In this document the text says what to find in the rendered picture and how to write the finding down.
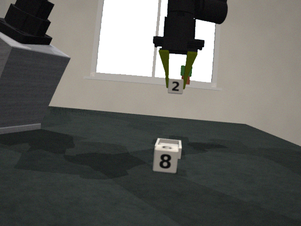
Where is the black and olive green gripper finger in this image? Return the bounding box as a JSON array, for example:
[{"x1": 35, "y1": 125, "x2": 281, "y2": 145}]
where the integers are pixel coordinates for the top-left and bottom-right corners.
[
  {"x1": 183, "y1": 51, "x2": 198, "y2": 89},
  {"x1": 158, "y1": 50, "x2": 169, "y2": 88}
]

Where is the white number cube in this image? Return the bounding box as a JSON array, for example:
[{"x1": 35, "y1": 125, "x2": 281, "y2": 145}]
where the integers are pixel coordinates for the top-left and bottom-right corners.
[
  {"x1": 153, "y1": 145, "x2": 178, "y2": 173},
  {"x1": 168, "y1": 78, "x2": 184, "y2": 94}
]

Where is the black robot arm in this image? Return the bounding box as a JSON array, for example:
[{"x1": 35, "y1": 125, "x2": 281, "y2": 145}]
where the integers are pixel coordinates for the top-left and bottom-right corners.
[{"x1": 0, "y1": 0, "x2": 228, "y2": 45}]

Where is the beige open-top tray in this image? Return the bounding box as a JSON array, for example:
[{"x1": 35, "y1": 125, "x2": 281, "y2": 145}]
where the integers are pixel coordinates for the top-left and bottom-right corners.
[{"x1": 155, "y1": 138, "x2": 182, "y2": 159}]

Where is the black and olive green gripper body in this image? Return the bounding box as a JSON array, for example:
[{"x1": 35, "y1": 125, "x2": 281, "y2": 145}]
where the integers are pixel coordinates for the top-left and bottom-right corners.
[{"x1": 152, "y1": 12, "x2": 205, "y2": 55}]

